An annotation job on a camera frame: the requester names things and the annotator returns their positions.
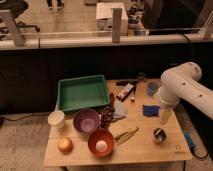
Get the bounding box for blue sponge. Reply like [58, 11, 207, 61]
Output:
[143, 105, 160, 117]

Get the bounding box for white fabric-covered robot arm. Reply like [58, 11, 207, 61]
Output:
[154, 62, 213, 125]

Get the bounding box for green plastic tray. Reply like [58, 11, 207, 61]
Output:
[57, 75, 110, 112]

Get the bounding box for small metal cup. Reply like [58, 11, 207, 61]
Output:
[153, 128, 167, 144]

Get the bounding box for blue object on floor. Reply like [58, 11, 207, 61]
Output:
[184, 132, 195, 149]

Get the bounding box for blue round lid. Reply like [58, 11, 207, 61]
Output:
[147, 82, 159, 96]

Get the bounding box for small spoon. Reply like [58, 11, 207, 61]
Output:
[131, 86, 137, 103]

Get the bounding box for wooden table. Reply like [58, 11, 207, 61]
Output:
[43, 82, 192, 167]

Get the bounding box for wooden tongs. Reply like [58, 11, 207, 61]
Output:
[114, 127, 139, 145]

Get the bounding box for grey cloth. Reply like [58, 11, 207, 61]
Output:
[113, 100, 127, 121]

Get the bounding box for black and white box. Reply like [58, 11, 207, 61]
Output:
[116, 83, 134, 101]

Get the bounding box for dark red patterned cloth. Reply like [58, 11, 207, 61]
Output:
[100, 93, 115, 129]

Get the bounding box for orange bowl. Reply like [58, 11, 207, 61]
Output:
[88, 129, 114, 157]

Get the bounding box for white egg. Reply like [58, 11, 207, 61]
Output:
[96, 140, 107, 152]

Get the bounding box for purple bowl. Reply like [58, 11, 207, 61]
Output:
[73, 109, 100, 134]

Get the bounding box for yellow onion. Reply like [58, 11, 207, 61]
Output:
[57, 138, 73, 154]

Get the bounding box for white cup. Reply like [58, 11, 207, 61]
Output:
[47, 110, 65, 130]

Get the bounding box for white cardboard box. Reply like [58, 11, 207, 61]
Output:
[96, 2, 128, 36]

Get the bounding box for black handled tool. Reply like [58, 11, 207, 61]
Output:
[116, 73, 147, 86]

